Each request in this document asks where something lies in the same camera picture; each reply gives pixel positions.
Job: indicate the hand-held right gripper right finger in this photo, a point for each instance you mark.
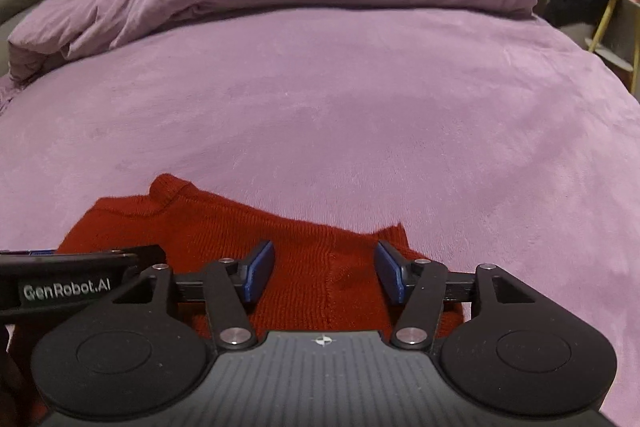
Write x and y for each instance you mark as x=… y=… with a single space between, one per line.
x=387 y=271

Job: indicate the red knitted sweater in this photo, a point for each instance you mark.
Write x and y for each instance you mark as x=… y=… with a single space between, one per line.
x=300 y=267

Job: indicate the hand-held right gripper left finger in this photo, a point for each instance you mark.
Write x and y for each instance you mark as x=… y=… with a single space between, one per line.
x=261 y=271

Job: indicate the yellow wooden shelf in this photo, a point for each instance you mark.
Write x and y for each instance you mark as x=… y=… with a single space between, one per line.
x=612 y=7

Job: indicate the purple fleece blanket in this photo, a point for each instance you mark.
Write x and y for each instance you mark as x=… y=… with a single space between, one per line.
x=325 y=122

